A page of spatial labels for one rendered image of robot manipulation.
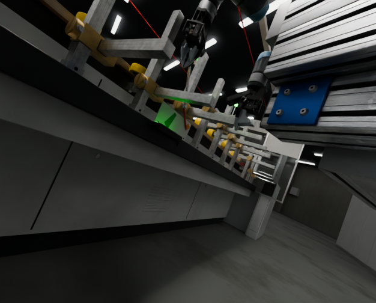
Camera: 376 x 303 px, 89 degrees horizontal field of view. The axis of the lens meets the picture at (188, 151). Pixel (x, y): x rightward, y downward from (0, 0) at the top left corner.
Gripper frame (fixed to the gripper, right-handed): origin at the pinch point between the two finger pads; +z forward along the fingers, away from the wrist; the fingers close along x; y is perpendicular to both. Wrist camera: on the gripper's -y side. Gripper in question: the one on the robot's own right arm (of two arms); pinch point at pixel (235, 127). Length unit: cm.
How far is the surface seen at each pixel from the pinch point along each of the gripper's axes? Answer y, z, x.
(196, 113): -20.3, -1.8, -1.5
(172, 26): -26.2, -23.9, -30.6
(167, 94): -18.6, 1.6, -26.6
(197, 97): -5.5, 1.2, -26.6
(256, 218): -10, 54, 225
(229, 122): -2.5, -1.2, -1.6
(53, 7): -46, -6, -59
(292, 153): 6, -50, 222
